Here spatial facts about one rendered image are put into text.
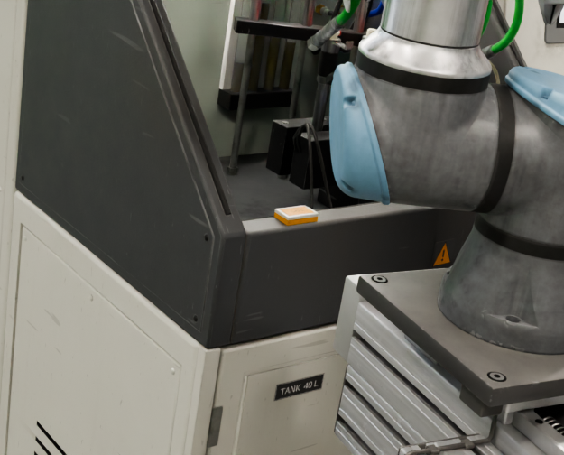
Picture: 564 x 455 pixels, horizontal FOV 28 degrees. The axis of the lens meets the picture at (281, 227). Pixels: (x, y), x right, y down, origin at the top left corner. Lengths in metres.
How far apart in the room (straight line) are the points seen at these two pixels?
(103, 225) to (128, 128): 0.16
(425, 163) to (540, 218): 0.12
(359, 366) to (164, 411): 0.43
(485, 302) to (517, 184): 0.12
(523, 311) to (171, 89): 0.61
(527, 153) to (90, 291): 0.89
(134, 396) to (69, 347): 0.20
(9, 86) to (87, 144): 0.27
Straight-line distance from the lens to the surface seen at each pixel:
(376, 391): 1.20
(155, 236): 1.52
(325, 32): 1.61
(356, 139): 0.94
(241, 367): 1.50
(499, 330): 1.03
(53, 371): 1.86
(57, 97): 1.73
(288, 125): 1.77
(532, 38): 2.06
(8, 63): 1.89
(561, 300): 1.04
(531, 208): 1.01
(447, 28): 0.95
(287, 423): 1.62
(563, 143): 0.99
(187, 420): 1.53
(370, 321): 1.19
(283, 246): 1.45
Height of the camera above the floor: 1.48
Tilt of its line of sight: 22 degrees down
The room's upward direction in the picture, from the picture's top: 9 degrees clockwise
